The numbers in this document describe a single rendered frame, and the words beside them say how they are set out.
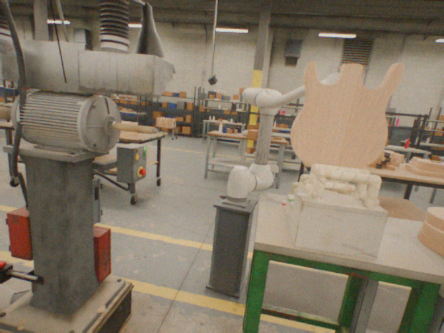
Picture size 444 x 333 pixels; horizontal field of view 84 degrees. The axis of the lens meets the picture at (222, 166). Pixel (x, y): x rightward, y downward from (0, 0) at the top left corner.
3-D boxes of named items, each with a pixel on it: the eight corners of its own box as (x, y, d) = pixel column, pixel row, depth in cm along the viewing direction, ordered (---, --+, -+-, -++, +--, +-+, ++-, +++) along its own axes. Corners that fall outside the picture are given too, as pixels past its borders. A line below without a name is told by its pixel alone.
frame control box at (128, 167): (86, 190, 136) (85, 144, 130) (110, 180, 157) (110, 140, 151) (127, 197, 132) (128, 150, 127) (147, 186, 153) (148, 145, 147)
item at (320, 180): (312, 201, 82) (318, 174, 80) (310, 197, 85) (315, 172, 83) (322, 202, 82) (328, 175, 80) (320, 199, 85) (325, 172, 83)
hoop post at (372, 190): (365, 208, 80) (372, 180, 78) (361, 205, 84) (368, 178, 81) (376, 209, 80) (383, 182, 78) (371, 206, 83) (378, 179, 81)
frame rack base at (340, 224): (294, 248, 85) (302, 201, 81) (287, 228, 100) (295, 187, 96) (377, 260, 83) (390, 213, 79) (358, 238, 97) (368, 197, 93)
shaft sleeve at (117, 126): (118, 126, 112) (115, 131, 111) (115, 121, 110) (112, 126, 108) (155, 130, 110) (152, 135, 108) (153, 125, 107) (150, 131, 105)
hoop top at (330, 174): (317, 179, 80) (319, 169, 80) (314, 176, 84) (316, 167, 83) (382, 187, 78) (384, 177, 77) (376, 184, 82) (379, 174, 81)
